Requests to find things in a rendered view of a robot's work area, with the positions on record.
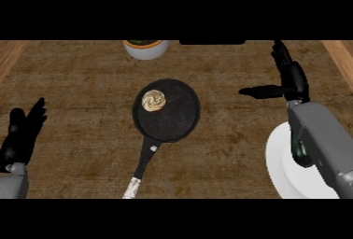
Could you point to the white plate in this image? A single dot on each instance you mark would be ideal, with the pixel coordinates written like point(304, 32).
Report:
point(285, 168)

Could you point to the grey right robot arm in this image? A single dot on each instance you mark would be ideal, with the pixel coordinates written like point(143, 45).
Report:
point(320, 146)

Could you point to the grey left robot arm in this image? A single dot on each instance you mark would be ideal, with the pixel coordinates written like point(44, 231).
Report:
point(12, 182)

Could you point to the white plant pot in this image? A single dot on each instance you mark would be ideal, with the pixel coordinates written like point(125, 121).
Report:
point(146, 49)

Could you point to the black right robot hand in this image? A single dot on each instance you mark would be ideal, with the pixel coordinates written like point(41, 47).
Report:
point(294, 81)

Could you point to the black frying pan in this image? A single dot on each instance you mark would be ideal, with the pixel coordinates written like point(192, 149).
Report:
point(165, 110)

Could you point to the beige swirled cupcake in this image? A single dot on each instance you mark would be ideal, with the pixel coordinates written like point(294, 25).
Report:
point(153, 100)

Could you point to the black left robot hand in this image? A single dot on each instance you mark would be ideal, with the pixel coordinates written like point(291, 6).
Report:
point(20, 133)

